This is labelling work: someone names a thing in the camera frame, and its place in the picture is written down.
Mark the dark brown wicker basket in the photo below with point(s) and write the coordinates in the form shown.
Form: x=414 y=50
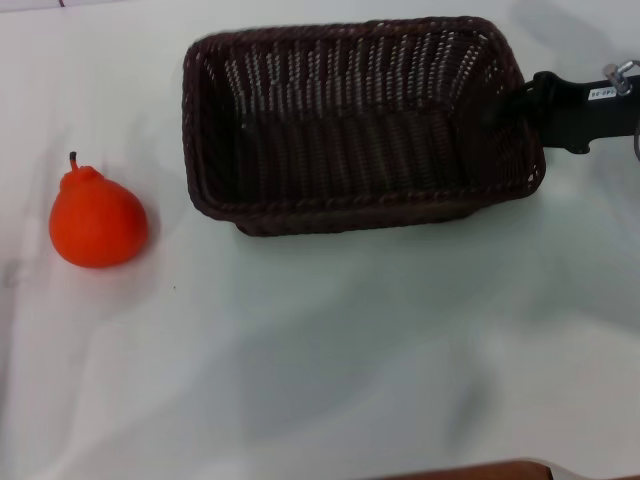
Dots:
x=350 y=150

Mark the white tablecloth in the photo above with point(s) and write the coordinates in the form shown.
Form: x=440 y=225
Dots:
x=320 y=350

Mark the orange-red toy pear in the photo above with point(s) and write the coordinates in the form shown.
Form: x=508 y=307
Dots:
x=97 y=220

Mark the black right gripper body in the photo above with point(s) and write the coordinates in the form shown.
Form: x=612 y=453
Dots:
x=595 y=117

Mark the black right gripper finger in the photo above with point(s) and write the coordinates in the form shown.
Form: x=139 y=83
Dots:
x=520 y=107
x=544 y=86

